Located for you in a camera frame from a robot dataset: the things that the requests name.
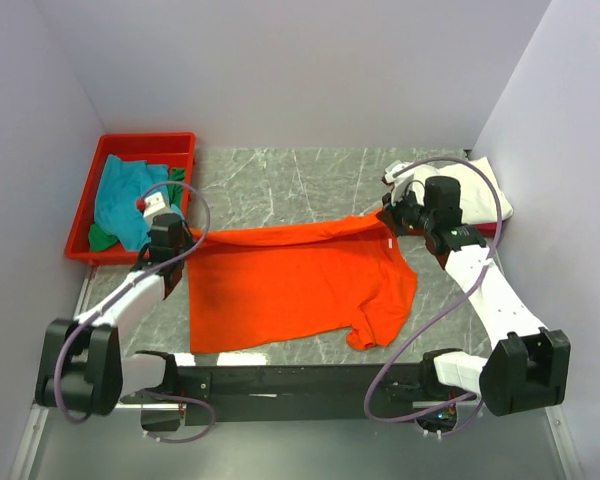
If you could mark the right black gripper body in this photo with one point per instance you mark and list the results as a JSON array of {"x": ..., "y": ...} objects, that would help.
[{"x": 406, "y": 214}]

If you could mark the aluminium rail frame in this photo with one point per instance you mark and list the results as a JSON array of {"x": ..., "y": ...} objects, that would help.
[{"x": 534, "y": 445}]

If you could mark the orange t shirt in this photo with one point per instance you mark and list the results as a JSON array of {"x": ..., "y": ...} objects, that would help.
[{"x": 252, "y": 287}]

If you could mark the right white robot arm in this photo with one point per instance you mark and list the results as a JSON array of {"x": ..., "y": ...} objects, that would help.
[{"x": 528, "y": 365}]

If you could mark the folded red t shirt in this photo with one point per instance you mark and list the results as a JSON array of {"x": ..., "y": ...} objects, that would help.
[{"x": 488, "y": 230}]

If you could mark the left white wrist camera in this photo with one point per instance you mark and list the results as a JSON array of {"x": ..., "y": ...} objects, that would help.
[{"x": 152, "y": 206}]

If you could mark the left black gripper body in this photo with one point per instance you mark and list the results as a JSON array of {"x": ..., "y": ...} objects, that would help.
[{"x": 187, "y": 242}]

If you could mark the blue t shirt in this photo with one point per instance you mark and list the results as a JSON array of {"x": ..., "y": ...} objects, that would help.
[{"x": 125, "y": 205}]

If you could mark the red plastic bin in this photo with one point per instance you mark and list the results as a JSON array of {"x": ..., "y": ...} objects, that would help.
[{"x": 175, "y": 150}]

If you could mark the black mounting base bar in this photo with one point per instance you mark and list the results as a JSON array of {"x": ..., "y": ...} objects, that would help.
[{"x": 301, "y": 393}]

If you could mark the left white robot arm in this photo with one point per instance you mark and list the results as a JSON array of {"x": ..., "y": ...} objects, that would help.
[{"x": 82, "y": 371}]

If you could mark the green t shirt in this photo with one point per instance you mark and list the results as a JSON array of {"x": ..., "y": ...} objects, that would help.
[{"x": 177, "y": 180}]

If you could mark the folded white t shirt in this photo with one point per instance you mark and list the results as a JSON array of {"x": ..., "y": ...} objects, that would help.
[{"x": 476, "y": 199}]

